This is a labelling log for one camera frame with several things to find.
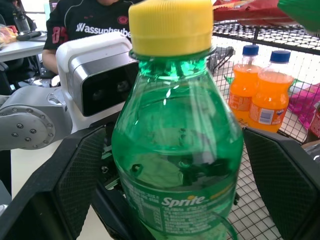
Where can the person in black shirt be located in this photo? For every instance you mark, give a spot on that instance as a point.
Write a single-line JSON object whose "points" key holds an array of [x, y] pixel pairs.
{"points": [[82, 22]]}

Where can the green Sprite bottle yellow cap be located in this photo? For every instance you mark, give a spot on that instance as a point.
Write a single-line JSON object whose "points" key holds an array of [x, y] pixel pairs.
{"points": [[175, 140]]}

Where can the black flat desk object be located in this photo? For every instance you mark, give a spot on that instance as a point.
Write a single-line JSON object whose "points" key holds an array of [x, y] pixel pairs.
{"points": [[28, 35]]}

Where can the dark red container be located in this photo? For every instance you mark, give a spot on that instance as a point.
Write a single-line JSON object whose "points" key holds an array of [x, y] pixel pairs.
{"points": [[316, 122]]}

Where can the orange soda bottle blue cap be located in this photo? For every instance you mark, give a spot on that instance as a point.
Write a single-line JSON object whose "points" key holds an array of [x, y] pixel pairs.
{"points": [[271, 100], [241, 87]]}

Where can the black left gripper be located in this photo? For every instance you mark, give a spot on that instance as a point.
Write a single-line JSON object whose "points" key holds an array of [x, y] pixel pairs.
{"points": [[108, 162]]}

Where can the white office desk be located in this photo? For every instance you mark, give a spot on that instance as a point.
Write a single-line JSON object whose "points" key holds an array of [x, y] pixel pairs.
{"points": [[20, 48]]}

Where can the green snack bag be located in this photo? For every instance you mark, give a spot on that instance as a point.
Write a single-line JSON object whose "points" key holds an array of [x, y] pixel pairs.
{"points": [[302, 12]]}

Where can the clear water bottle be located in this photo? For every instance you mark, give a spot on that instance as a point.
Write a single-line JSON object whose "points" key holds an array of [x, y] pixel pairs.
{"points": [[22, 22]]}

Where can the pink snack bag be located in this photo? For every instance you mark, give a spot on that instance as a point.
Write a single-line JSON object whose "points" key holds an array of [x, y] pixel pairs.
{"points": [[306, 102]]}

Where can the red snack bag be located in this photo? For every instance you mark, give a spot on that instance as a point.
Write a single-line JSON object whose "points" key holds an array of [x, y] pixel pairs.
{"points": [[250, 13]]}

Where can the yellow red bag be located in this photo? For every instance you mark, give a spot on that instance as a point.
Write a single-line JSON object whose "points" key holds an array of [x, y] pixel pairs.
{"points": [[6, 36]]}

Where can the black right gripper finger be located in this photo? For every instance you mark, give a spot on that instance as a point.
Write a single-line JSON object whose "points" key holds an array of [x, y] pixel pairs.
{"points": [[282, 180]]}

